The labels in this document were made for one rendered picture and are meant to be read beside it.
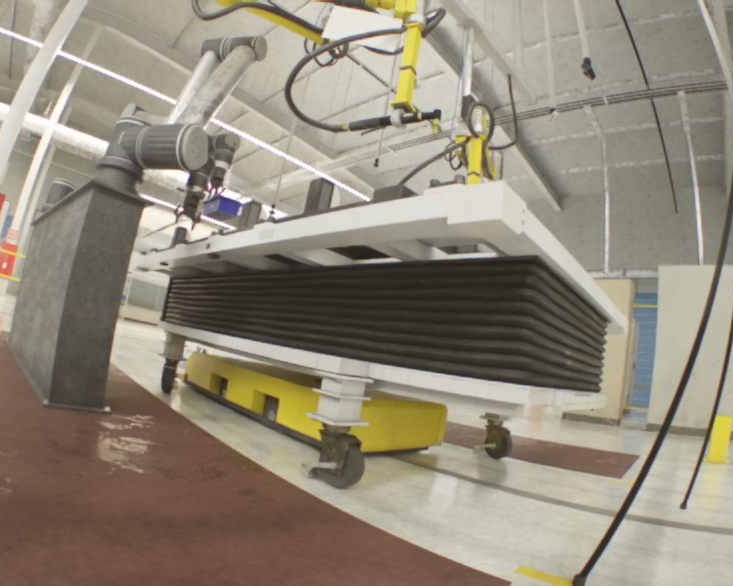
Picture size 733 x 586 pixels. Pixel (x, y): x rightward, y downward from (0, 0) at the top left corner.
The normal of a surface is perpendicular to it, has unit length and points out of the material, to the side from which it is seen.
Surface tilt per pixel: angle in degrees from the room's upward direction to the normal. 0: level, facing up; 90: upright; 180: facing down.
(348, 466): 91
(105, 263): 90
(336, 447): 90
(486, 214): 90
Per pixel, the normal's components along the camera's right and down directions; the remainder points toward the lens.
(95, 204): 0.80, 0.04
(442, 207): -0.68, -0.22
